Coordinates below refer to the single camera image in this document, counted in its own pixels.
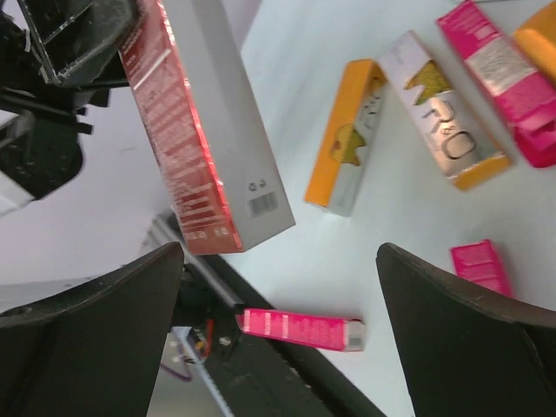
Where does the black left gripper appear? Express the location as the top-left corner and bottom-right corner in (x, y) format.
(1, 1), (140, 200)

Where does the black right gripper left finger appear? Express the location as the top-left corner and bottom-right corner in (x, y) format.
(1, 242), (184, 416)

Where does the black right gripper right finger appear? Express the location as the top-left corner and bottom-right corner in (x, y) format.
(376, 242), (555, 416)

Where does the dark red toothpaste box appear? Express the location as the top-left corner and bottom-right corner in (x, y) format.
(120, 1), (295, 255)

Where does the gold silver toothpaste box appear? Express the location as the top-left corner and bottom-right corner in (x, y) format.
(378, 30), (512, 190)

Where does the orange toothpaste box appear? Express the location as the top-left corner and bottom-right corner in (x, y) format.
(513, 1), (556, 83)
(304, 59), (387, 216)

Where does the pink toothpaste box middle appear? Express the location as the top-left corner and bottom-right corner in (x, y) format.
(450, 239), (513, 298)

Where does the pink toothpaste box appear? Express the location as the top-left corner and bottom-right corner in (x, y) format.
(450, 239), (513, 298)
(235, 308), (366, 352)
(437, 1), (555, 168)

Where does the pink toothpaste box lower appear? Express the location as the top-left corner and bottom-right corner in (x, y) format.
(235, 308), (366, 352)

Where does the pink toothpaste box upper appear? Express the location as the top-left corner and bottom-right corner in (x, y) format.
(437, 1), (555, 168)

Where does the white slotted cable duct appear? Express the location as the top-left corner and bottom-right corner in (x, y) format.
(172, 327), (234, 416)

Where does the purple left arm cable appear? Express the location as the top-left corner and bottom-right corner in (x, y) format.
(159, 362), (195, 383)

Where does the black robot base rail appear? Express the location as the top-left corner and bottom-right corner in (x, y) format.
(147, 208), (387, 417)

